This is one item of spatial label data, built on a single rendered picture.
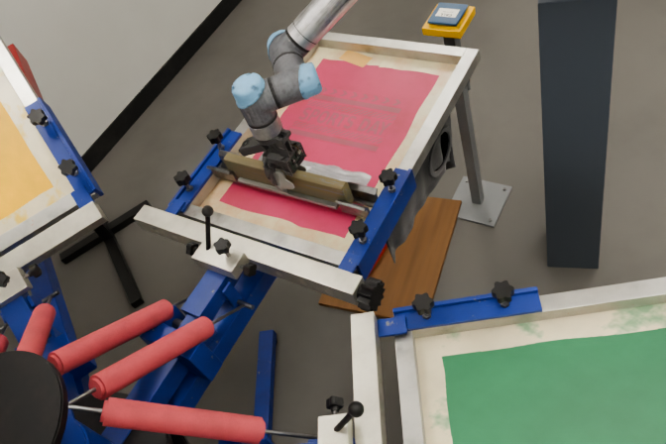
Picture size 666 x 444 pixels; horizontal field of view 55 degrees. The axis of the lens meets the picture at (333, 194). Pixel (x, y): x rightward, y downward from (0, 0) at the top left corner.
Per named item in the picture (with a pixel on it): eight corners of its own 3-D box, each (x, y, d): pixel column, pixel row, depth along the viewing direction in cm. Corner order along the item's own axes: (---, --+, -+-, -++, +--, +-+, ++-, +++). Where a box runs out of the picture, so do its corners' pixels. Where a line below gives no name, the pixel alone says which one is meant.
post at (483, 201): (463, 176, 283) (429, -8, 213) (511, 187, 273) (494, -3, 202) (444, 214, 273) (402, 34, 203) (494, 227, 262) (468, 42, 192)
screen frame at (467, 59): (314, 39, 215) (311, 30, 212) (480, 58, 186) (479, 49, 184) (178, 219, 179) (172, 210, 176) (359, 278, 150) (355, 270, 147)
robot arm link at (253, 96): (267, 85, 138) (230, 99, 139) (283, 121, 146) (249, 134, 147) (262, 64, 144) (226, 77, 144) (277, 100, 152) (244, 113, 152)
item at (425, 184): (436, 158, 215) (418, 77, 189) (460, 163, 211) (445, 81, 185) (377, 268, 194) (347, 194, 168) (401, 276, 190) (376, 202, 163)
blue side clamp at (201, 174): (236, 143, 194) (227, 127, 189) (249, 146, 192) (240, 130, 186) (178, 219, 180) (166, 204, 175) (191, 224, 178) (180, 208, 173)
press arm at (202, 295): (229, 261, 159) (221, 249, 155) (247, 267, 156) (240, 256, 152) (188, 319, 151) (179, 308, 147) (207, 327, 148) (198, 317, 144)
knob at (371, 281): (366, 283, 145) (358, 266, 140) (388, 291, 142) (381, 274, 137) (351, 311, 142) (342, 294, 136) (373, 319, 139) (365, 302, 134)
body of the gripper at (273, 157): (292, 179, 157) (277, 146, 148) (265, 171, 161) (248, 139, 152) (308, 157, 161) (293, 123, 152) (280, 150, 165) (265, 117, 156)
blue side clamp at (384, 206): (399, 182, 167) (394, 165, 162) (416, 186, 164) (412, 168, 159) (347, 276, 153) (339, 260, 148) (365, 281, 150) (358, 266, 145)
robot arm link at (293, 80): (306, 45, 147) (262, 61, 147) (317, 72, 139) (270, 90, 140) (316, 71, 153) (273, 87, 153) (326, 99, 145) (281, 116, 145)
